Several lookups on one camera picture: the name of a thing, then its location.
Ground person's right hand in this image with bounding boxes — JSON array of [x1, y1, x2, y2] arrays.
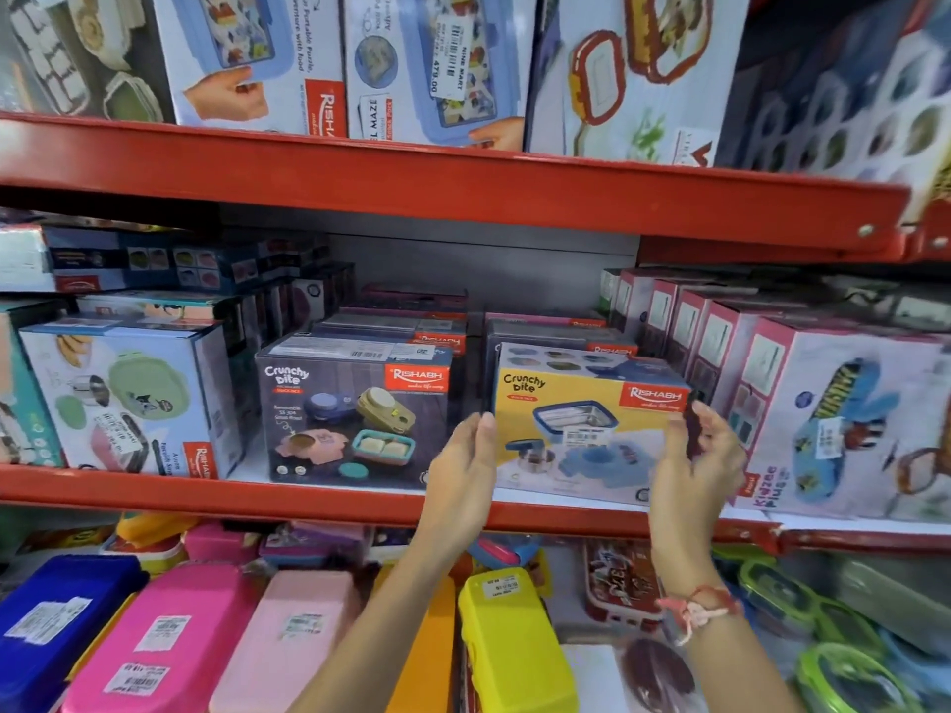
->
[[649, 401, 747, 596]]

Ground person's left hand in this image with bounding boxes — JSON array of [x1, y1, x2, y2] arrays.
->
[[416, 412, 499, 566]]

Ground person's right forearm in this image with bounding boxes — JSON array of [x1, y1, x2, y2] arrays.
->
[[657, 586, 809, 713]]

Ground person's left forearm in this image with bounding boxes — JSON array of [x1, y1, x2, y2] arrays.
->
[[288, 545, 462, 713]]

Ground yellow lunch box carton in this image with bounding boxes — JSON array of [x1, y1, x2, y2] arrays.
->
[[492, 343, 693, 507]]

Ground blue pink plastic box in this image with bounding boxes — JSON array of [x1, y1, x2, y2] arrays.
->
[[467, 533, 542, 572]]

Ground row of pink white cartons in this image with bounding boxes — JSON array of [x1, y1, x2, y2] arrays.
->
[[598, 267, 789, 409]]

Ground dark grey lunch box carton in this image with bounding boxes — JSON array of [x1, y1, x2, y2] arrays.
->
[[255, 334, 454, 491]]

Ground stack of dark grey cartons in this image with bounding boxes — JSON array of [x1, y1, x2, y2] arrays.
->
[[312, 282, 640, 409]]

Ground red white printed lunch box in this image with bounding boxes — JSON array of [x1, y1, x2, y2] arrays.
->
[[582, 539, 667, 633]]

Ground pink white carton blue lunchbox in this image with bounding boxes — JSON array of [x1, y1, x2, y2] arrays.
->
[[724, 315, 951, 524]]

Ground green-rimmed clear container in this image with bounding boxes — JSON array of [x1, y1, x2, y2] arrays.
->
[[712, 545, 887, 656], [795, 643, 924, 713]]

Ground purple pink plastic box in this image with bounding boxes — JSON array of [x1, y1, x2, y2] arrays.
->
[[259, 521, 370, 571]]

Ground orange plastic box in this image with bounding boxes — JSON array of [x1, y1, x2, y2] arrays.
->
[[371, 562, 459, 713]]

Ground white carton dark red disc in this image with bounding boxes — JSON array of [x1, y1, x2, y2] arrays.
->
[[561, 637, 701, 713]]

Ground red metal shelf board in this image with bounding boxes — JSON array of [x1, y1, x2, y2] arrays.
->
[[0, 111, 951, 266], [0, 463, 951, 555]]

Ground light pink plastic box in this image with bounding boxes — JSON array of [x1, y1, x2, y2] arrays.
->
[[208, 570, 363, 713]]

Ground clear plastic container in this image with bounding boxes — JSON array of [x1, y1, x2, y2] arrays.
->
[[831, 555, 951, 658]]

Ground magenta plastic box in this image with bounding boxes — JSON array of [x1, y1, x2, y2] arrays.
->
[[182, 521, 263, 566]]

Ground small yellow plastic box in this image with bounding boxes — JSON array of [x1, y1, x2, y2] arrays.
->
[[100, 511, 200, 577]]

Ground white carton green lunch box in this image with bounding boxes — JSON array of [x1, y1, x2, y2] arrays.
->
[[18, 319, 246, 481]]

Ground light blue flat carton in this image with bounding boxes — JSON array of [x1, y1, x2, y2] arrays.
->
[[74, 289, 248, 327]]

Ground hot pink plastic box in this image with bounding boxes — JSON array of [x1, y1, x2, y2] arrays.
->
[[59, 562, 259, 713]]

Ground white carton red-rimmed containers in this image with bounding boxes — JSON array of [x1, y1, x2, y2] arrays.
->
[[525, 0, 753, 169]]

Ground stack of dark blue cartons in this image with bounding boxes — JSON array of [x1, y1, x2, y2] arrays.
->
[[0, 221, 356, 350]]

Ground white blue lunch box carton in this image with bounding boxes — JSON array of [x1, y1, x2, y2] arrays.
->
[[151, 0, 349, 139], [342, 0, 539, 152]]

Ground blue white moulded tray pack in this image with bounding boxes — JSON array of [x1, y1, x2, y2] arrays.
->
[[717, 14, 951, 223]]

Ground teal carton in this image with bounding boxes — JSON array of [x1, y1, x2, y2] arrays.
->
[[0, 298, 71, 468]]

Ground grey carton white containers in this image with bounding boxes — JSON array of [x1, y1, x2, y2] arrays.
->
[[0, 0, 176, 124]]

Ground red thread bracelet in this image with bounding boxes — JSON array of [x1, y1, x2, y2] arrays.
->
[[657, 585, 745, 647]]

